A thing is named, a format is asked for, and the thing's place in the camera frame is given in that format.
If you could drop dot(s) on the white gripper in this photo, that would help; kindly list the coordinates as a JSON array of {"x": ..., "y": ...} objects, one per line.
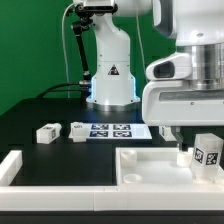
[{"x": 168, "y": 100}]

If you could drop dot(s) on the white square table top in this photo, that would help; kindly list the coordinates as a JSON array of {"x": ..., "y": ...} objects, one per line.
[{"x": 157, "y": 166}]

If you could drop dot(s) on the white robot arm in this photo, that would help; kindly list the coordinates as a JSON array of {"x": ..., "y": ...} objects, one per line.
[{"x": 197, "y": 26}]

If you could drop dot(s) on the white U-shaped obstacle fence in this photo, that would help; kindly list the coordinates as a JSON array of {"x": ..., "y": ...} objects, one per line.
[{"x": 102, "y": 198}]

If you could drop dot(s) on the white sheet with tag markers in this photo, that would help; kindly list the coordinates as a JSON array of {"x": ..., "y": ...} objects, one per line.
[{"x": 117, "y": 131}]

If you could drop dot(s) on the grey camera on mount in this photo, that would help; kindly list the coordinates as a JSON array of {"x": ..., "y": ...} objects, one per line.
[{"x": 99, "y": 4}]

